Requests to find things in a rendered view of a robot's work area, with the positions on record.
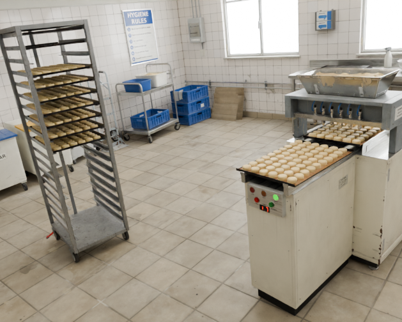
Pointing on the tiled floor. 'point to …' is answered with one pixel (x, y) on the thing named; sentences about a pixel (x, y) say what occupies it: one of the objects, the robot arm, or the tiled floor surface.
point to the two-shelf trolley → (145, 108)
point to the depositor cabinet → (381, 199)
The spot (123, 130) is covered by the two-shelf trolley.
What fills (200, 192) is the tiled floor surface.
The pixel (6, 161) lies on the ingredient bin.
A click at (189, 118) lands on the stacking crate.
